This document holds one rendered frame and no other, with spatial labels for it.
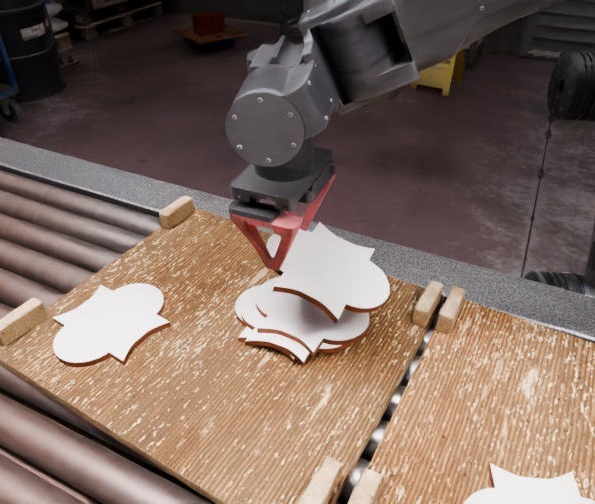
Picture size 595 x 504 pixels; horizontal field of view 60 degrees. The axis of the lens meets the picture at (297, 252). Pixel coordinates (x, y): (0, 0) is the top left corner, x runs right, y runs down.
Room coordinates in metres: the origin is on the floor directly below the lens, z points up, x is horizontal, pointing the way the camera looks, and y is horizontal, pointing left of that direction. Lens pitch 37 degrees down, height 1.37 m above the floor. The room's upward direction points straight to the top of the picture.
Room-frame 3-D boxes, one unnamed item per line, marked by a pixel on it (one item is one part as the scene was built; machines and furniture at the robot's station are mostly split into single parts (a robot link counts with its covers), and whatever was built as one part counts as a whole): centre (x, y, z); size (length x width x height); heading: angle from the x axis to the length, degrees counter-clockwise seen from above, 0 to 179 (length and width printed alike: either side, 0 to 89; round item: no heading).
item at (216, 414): (0.43, 0.08, 0.93); 0.41 x 0.35 x 0.02; 59
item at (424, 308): (0.44, -0.16, 0.95); 0.06 x 0.02 x 0.03; 149
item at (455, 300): (0.44, -0.18, 0.95); 0.06 x 0.02 x 0.03; 151
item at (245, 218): (0.42, 0.02, 1.08); 0.07 x 0.07 x 0.09; 67
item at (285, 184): (0.43, 0.01, 1.15); 0.10 x 0.07 x 0.07; 157
